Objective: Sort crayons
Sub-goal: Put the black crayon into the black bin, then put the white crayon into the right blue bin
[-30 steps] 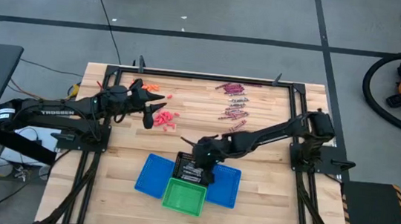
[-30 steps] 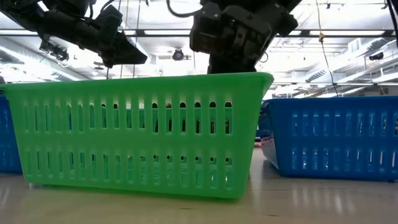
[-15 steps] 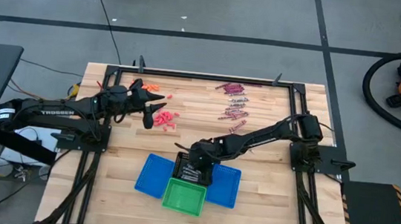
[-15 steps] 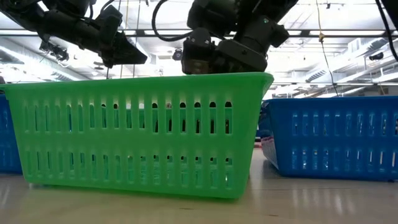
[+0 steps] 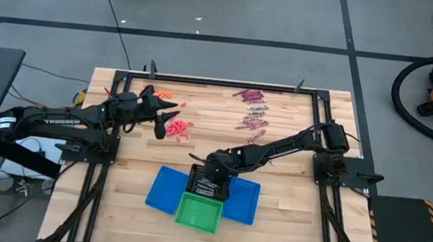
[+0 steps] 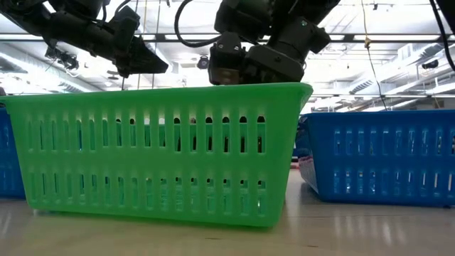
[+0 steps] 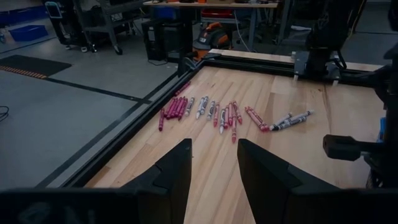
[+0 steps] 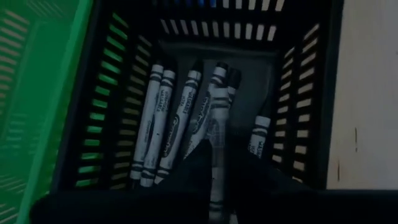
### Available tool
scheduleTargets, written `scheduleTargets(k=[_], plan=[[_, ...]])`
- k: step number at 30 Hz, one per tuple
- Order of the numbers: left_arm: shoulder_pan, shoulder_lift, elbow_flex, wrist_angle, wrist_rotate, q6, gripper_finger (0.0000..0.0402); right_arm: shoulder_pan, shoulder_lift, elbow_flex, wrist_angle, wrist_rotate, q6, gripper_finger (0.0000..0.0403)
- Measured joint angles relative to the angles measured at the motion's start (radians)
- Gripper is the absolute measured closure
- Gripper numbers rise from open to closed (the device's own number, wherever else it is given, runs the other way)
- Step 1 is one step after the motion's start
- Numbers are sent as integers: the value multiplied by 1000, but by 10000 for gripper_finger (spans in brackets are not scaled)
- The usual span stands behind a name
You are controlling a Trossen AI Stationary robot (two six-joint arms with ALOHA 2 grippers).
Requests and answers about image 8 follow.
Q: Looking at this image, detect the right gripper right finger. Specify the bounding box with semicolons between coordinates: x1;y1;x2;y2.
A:
230;143;327;224

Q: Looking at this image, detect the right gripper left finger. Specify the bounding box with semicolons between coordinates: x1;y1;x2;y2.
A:
144;139;213;224

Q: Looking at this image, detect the green slotted plastic basket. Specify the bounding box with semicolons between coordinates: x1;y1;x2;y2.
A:
0;0;94;224

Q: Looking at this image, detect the black slotted plastic basket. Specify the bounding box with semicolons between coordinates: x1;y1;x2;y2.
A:
51;0;345;200

